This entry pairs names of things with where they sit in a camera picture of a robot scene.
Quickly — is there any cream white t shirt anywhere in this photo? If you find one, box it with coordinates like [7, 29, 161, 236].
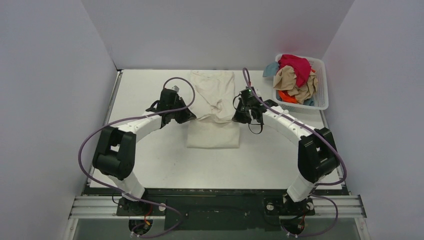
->
[186, 70, 240, 149]

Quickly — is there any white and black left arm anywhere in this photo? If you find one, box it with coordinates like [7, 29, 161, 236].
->
[93, 86, 197, 215]

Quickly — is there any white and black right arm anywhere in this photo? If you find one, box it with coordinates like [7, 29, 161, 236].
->
[232, 87, 341, 215]

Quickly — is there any orange t shirt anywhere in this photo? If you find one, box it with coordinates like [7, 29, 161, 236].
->
[276, 90, 298, 104]

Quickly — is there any teal blue t shirt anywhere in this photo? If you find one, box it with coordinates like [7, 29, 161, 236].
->
[262, 61, 280, 78]

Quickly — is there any tan beige t shirt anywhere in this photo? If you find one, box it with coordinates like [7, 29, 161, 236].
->
[273, 65, 318, 106]

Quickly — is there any magenta red t shirt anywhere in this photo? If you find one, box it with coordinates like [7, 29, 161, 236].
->
[277, 54, 312, 87]

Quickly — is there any white plastic laundry basket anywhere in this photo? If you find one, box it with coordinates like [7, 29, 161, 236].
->
[272, 55, 329, 113]

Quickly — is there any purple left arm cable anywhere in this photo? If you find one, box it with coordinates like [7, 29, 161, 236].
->
[77, 77, 196, 239]

